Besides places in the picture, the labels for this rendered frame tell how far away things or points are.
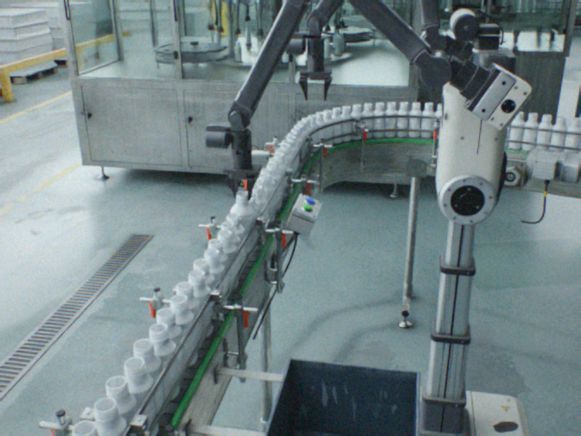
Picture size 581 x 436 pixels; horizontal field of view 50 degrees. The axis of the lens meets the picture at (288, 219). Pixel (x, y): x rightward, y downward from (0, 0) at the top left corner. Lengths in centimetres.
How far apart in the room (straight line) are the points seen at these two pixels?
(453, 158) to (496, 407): 111
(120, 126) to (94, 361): 263
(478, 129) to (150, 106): 383
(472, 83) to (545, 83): 526
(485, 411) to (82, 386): 179
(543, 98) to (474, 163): 508
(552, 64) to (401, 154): 386
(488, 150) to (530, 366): 169
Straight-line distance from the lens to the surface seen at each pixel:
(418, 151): 318
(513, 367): 330
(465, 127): 182
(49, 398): 316
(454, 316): 214
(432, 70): 162
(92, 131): 562
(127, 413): 120
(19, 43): 1050
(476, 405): 260
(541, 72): 686
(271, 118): 503
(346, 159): 307
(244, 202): 183
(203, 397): 150
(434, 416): 235
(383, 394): 159
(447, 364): 223
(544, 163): 290
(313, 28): 208
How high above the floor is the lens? 187
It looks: 23 degrees down
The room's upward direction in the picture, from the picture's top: 1 degrees counter-clockwise
